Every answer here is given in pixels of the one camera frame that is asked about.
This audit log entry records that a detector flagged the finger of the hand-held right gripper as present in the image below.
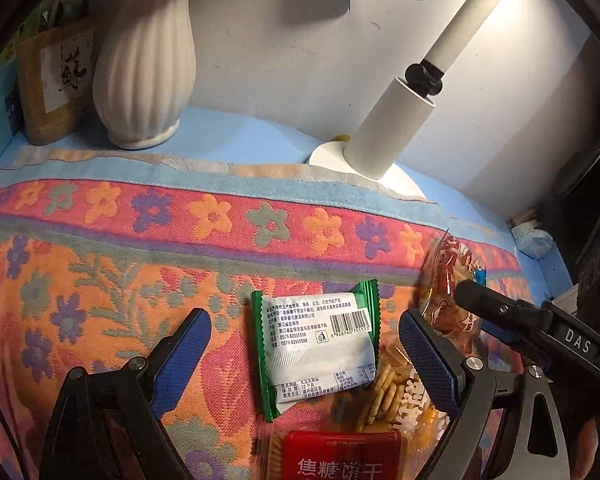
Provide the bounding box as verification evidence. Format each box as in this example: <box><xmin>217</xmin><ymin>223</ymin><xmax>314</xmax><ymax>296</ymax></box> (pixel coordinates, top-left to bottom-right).
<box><xmin>455</xmin><ymin>280</ymin><xmax>547</xmax><ymax>347</ymax></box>

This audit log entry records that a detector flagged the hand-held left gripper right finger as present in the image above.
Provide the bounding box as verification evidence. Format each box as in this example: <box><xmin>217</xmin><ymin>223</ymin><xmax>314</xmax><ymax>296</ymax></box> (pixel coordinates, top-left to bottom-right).
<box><xmin>399</xmin><ymin>308</ymin><xmax>571</xmax><ymax>480</ymax></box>

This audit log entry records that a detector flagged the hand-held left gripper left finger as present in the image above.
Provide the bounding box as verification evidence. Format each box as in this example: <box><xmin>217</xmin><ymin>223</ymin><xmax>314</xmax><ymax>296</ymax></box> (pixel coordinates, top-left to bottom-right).
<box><xmin>40</xmin><ymin>307</ymin><xmax>213</xmax><ymax>480</ymax></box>

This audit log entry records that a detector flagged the orange snack packet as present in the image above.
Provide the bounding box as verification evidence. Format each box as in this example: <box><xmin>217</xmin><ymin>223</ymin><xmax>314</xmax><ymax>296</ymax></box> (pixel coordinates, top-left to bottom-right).
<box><xmin>417</xmin><ymin>232</ymin><xmax>488</xmax><ymax>356</ymax></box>

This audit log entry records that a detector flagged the green white snack packet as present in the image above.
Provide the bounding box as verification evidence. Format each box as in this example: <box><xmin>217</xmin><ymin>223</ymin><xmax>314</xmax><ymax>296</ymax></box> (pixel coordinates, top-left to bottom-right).
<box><xmin>250</xmin><ymin>279</ymin><xmax>381</xmax><ymax>421</ymax></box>

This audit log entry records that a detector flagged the clear packet of round crackers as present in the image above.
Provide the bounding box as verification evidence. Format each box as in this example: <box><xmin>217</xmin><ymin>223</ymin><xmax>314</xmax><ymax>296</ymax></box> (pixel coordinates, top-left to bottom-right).
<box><xmin>330</xmin><ymin>340</ymin><xmax>462</xmax><ymax>442</ymax></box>

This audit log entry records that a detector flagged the crumpled blue paper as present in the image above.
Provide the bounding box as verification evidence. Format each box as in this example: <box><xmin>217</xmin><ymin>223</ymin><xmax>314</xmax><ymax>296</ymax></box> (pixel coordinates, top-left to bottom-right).
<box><xmin>511</xmin><ymin>225</ymin><xmax>554</xmax><ymax>260</ymax></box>

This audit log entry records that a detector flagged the floral woven cloth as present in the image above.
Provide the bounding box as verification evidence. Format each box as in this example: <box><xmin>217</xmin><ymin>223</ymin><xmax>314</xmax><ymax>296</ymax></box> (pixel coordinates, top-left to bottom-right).
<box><xmin>0</xmin><ymin>147</ymin><xmax>537</xmax><ymax>480</ymax></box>

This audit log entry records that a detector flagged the red label biscuit packet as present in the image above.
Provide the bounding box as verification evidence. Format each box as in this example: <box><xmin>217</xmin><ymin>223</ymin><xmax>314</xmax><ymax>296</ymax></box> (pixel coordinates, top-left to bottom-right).
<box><xmin>252</xmin><ymin>427</ymin><xmax>407</xmax><ymax>480</ymax></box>

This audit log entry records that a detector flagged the white desk lamp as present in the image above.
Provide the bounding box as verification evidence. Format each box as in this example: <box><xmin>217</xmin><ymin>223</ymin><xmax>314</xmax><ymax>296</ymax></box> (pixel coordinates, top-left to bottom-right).
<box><xmin>307</xmin><ymin>0</ymin><xmax>527</xmax><ymax>197</ymax></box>

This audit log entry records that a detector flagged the white ribbed vase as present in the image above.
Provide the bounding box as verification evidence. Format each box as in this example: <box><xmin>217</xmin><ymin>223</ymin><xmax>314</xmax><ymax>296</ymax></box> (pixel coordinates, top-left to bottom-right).
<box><xmin>92</xmin><ymin>0</ymin><xmax>198</xmax><ymax>150</ymax></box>

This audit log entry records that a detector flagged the brown box with calligraphy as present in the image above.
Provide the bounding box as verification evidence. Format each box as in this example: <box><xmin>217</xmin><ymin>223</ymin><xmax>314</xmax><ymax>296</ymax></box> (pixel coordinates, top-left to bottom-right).
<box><xmin>16</xmin><ymin>15</ymin><xmax>106</xmax><ymax>146</ymax></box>

